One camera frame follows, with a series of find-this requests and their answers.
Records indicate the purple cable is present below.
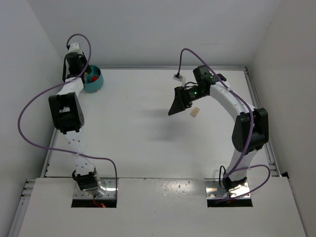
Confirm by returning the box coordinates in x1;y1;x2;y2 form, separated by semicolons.
179;48;271;202
17;34;118;180

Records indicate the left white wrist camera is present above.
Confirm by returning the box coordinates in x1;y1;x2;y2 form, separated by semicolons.
68;42;82;54

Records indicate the teal divided round container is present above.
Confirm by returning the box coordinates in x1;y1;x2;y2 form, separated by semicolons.
84;65;104;93

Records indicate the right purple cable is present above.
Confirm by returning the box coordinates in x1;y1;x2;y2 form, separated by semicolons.
179;48;271;202

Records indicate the cream white lego brick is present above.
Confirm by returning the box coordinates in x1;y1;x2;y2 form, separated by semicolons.
190;107;200;117

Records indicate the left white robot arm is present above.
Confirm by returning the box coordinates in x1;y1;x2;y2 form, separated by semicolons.
48;50;106;198

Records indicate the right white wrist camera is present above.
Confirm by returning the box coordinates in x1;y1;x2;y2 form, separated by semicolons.
173;73;186;87

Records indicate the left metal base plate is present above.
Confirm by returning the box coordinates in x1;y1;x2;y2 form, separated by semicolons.
73;178;117;200

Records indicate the metal base plate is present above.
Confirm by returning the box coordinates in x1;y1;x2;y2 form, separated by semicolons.
204;179;251;200
73;178;117;200

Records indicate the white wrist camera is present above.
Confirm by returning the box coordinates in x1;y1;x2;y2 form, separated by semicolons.
68;42;82;54
173;73;186;87

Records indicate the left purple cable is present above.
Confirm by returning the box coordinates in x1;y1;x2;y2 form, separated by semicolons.
17;34;118;180

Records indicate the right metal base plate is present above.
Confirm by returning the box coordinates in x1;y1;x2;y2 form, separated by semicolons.
204;179;251;200

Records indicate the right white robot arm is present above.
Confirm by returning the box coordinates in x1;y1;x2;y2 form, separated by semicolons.
168;66;269;191

